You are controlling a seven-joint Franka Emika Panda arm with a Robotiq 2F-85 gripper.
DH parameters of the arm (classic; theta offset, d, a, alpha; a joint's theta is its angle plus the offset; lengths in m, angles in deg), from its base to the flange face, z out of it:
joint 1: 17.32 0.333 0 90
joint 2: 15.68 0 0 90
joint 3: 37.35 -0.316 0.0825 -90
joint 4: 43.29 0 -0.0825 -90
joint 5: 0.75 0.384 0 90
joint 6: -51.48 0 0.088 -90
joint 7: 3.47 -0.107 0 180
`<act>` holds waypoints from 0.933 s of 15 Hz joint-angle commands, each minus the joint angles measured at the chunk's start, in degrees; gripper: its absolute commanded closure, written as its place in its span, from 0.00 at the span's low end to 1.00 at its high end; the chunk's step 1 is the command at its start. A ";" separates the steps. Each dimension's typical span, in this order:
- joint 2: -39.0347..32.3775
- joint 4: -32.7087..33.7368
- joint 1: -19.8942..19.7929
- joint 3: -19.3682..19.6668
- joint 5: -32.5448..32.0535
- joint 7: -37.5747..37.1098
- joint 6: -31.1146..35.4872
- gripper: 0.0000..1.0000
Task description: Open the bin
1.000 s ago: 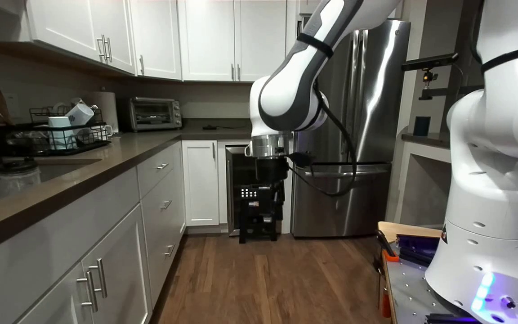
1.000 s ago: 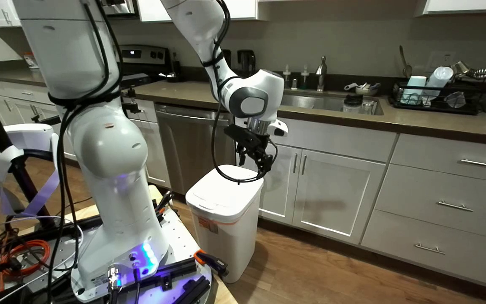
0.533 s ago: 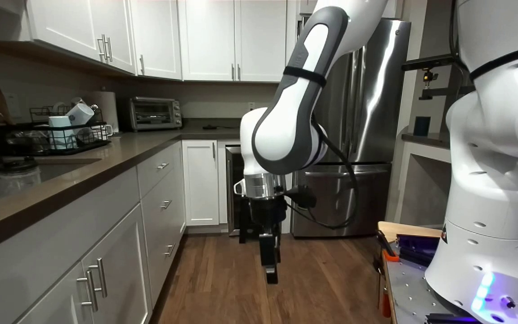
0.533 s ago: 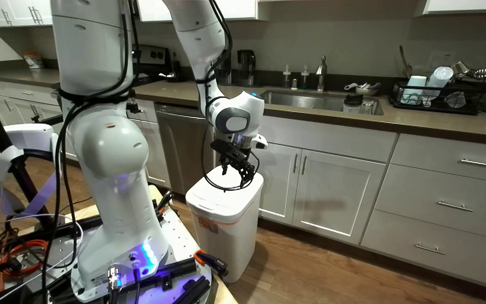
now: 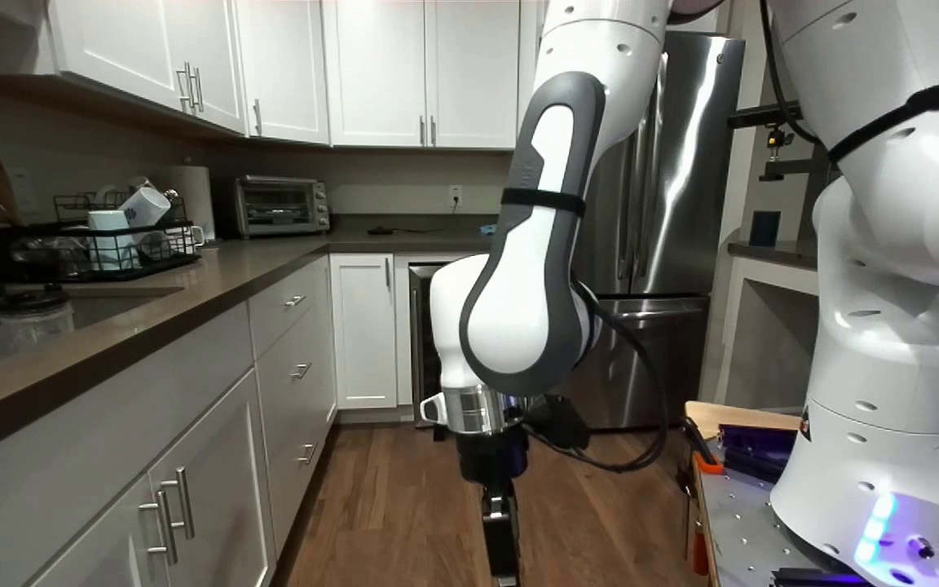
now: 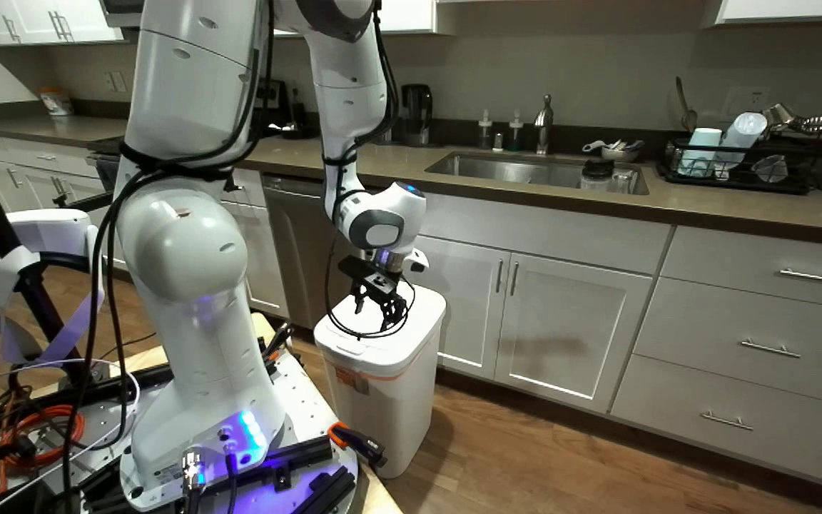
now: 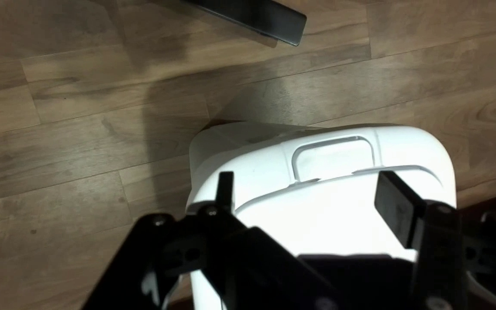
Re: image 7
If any white plastic bin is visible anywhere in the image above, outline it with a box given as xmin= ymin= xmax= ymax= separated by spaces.
xmin=186 ymin=121 xmax=457 ymax=310

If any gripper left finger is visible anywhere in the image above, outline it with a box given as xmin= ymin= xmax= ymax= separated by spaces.
xmin=82 ymin=171 xmax=339 ymax=310

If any black metal bar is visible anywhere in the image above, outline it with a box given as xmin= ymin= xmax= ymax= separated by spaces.
xmin=183 ymin=0 xmax=307 ymax=47

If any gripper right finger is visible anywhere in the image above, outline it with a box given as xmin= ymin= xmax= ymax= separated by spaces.
xmin=374 ymin=170 xmax=496 ymax=310

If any white bin lid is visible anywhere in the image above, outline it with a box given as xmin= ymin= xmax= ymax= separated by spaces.
xmin=187 ymin=124 xmax=457 ymax=261

